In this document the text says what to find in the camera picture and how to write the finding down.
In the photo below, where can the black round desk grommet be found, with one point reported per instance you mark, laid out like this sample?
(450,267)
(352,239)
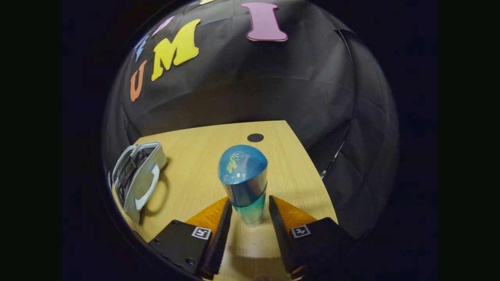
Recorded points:
(255,137)

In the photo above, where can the pale blue small suitcase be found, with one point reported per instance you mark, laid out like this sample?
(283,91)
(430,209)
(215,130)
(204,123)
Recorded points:
(154,160)

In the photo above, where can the blue capped teal bottle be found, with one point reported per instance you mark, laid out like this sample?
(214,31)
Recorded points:
(244,183)

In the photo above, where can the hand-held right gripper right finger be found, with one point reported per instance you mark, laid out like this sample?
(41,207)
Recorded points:
(281,242)

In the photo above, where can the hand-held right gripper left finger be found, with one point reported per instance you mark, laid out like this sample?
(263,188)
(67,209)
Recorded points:
(218,242)

